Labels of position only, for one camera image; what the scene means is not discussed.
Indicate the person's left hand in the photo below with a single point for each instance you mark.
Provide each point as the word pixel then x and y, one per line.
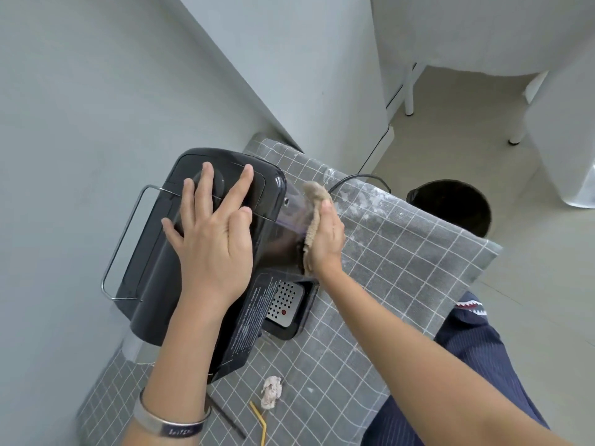
pixel 214 255

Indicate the person's right hand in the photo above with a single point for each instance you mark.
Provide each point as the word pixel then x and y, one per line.
pixel 327 248

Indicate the person's left middle finger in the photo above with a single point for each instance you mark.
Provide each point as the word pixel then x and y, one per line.
pixel 204 188

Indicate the person's left little finger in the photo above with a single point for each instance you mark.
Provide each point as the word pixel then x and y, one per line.
pixel 172 232

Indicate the person's left thumb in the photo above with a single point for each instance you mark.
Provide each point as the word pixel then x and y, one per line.
pixel 244 227

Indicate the person's right fingers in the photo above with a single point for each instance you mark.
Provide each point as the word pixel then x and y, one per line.
pixel 328 215

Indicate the beige cleaning cloth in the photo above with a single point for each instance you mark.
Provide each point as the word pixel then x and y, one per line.
pixel 315 197

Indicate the black kitchen appliance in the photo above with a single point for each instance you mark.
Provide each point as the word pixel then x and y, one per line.
pixel 153 269

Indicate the person's left forearm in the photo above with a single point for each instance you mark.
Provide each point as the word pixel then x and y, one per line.
pixel 186 362

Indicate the person's right forearm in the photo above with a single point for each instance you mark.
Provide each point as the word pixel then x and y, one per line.
pixel 418 366

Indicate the grey checked tablecloth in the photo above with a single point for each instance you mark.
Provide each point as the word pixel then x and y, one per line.
pixel 395 255

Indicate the black bucket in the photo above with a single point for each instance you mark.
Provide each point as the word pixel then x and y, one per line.
pixel 453 204

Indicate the white table leg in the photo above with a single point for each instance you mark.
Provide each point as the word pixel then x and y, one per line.
pixel 411 90
pixel 523 113

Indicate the crumpled white tissue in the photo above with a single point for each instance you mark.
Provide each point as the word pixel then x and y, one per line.
pixel 271 392

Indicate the thin black stick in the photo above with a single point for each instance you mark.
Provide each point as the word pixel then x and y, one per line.
pixel 226 415

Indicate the yellow stick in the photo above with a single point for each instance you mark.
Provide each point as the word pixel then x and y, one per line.
pixel 259 420

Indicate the navy striped trousers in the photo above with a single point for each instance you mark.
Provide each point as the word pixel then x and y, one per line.
pixel 483 352

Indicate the white covered table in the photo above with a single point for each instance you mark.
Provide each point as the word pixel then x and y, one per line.
pixel 479 27

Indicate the white draped cover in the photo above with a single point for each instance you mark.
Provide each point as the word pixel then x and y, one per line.
pixel 569 129

